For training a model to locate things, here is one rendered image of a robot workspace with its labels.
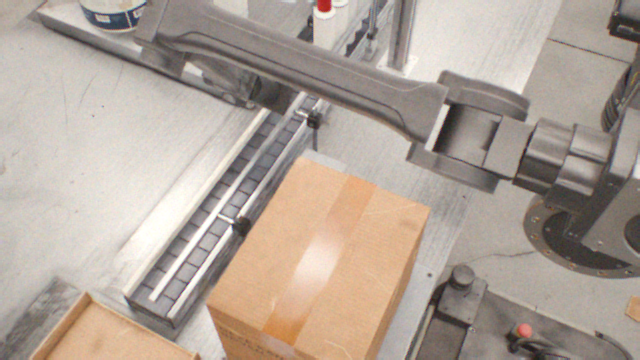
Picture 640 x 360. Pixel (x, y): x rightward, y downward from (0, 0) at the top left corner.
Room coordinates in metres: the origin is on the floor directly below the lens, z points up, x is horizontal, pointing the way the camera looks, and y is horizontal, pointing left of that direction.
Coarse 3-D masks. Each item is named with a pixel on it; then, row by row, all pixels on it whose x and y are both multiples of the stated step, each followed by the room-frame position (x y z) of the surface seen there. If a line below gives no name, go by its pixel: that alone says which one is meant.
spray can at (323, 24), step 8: (320, 0) 1.06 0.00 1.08; (328, 0) 1.06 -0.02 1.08; (320, 8) 1.06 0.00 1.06; (328, 8) 1.06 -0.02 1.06; (320, 16) 1.06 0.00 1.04; (328, 16) 1.06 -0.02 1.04; (320, 24) 1.05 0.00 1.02; (328, 24) 1.05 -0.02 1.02; (320, 32) 1.05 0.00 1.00; (328, 32) 1.05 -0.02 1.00; (320, 40) 1.05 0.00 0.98; (328, 40) 1.05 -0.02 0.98; (328, 48) 1.05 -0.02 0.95
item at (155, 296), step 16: (368, 0) 1.22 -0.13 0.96; (352, 32) 1.11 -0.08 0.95; (336, 48) 1.04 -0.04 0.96; (304, 96) 0.89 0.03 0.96; (288, 112) 0.84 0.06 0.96; (256, 160) 0.71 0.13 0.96; (240, 176) 0.67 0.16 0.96; (224, 208) 0.60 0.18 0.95; (208, 224) 0.56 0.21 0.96; (192, 240) 0.52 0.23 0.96; (176, 272) 0.46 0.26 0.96; (160, 288) 0.43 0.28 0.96
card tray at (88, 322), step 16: (80, 304) 0.44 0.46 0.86; (96, 304) 0.45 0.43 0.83; (64, 320) 0.41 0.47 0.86; (80, 320) 0.42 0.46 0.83; (96, 320) 0.42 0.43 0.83; (112, 320) 0.42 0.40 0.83; (128, 320) 0.42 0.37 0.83; (48, 336) 0.38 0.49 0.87; (64, 336) 0.39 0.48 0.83; (80, 336) 0.39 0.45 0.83; (96, 336) 0.39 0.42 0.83; (112, 336) 0.39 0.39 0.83; (128, 336) 0.39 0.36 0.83; (144, 336) 0.39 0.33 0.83; (160, 336) 0.39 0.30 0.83; (48, 352) 0.36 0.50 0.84; (64, 352) 0.36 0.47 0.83; (80, 352) 0.36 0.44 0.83; (96, 352) 0.36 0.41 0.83; (112, 352) 0.36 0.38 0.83; (128, 352) 0.36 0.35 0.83; (144, 352) 0.36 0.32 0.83; (160, 352) 0.36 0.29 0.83; (176, 352) 0.36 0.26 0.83
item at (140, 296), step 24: (384, 0) 1.32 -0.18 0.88; (312, 96) 0.96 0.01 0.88; (264, 120) 0.89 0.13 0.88; (240, 168) 0.75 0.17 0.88; (264, 168) 0.75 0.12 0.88; (216, 192) 0.69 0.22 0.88; (240, 192) 0.69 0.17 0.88; (192, 216) 0.63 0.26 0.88; (216, 240) 0.57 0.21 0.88; (168, 264) 0.52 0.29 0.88; (192, 264) 0.52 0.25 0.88; (144, 288) 0.47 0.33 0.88; (168, 288) 0.47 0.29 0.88; (168, 312) 0.42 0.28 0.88
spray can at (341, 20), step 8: (336, 0) 1.10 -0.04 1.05; (344, 0) 1.11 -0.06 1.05; (336, 8) 1.09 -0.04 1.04; (344, 8) 1.10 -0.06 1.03; (336, 16) 1.09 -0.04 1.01; (344, 16) 1.10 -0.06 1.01; (336, 24) 1.09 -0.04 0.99; (344, 24) 1.10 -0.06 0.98; (336, 32) 1.09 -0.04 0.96; (344, 32) 1.10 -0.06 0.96; (336, 40) 1.09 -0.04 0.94; (344, 48) 1.10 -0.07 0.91
